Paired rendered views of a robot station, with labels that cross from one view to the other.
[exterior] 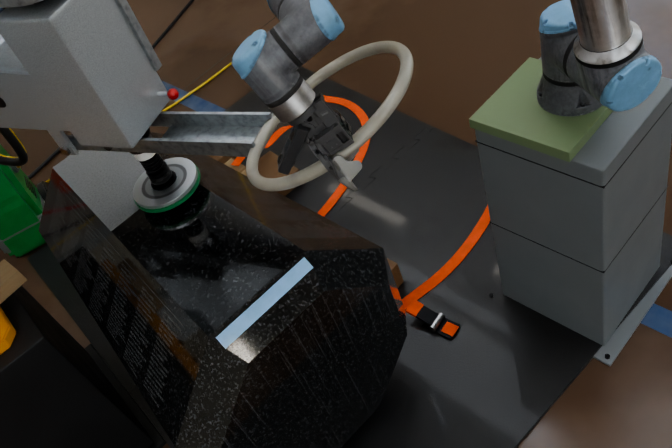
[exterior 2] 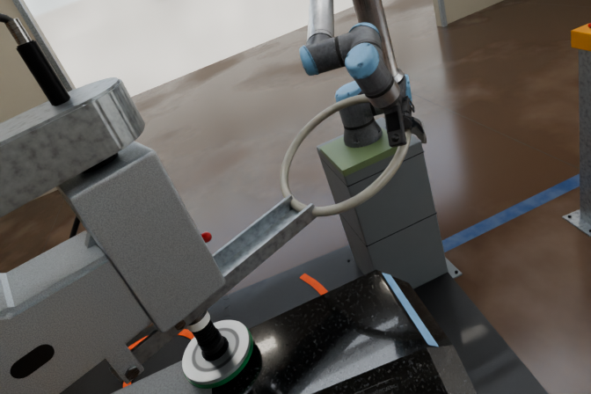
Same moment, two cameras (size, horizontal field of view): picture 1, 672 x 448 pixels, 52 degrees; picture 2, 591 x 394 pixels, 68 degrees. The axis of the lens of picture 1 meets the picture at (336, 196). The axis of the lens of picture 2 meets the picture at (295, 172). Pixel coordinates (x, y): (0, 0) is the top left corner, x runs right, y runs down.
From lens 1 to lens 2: 1.55 m
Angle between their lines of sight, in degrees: 54
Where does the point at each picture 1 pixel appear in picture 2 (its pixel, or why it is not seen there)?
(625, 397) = (485, 275)
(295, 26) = (371, 35)
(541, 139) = (385, 149)
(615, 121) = not seen: hidden behind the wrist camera
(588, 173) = (414, 149)
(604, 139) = not seen: hidden behind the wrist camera
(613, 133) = not seen: hidden behind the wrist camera
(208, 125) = (244, 245)
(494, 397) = (458, 333)
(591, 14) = (389, 54)
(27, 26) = (126, 175)
